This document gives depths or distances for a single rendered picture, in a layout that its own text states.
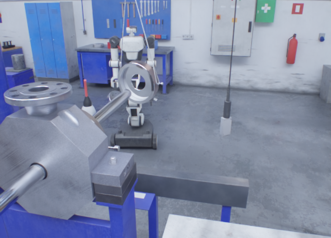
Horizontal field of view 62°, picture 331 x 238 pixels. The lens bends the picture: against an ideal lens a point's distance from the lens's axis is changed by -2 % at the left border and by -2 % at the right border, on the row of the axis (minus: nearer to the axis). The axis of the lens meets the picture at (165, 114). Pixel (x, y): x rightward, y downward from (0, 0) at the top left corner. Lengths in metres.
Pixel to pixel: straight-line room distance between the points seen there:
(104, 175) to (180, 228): 0.38
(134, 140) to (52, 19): 4.06
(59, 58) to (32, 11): 1.15
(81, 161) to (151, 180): 0.54
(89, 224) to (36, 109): 0.56
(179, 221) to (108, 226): 0.32
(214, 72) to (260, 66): 0.96
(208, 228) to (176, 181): 0.38
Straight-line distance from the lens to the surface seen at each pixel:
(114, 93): 2.65
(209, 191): 1.55
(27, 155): 1.29
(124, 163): 1.21
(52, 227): 1.51
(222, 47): 5.84
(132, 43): 3.36
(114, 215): 1.29
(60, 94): 1.14
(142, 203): 1.49
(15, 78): 4.86
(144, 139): 3.50
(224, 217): 1.67
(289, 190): 3.14
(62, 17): 6.74
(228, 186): 1.53
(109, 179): 1.16
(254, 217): 2.70
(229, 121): 1.92
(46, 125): 1.16
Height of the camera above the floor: 1.74
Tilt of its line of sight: 22 degrees down
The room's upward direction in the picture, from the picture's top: straight up
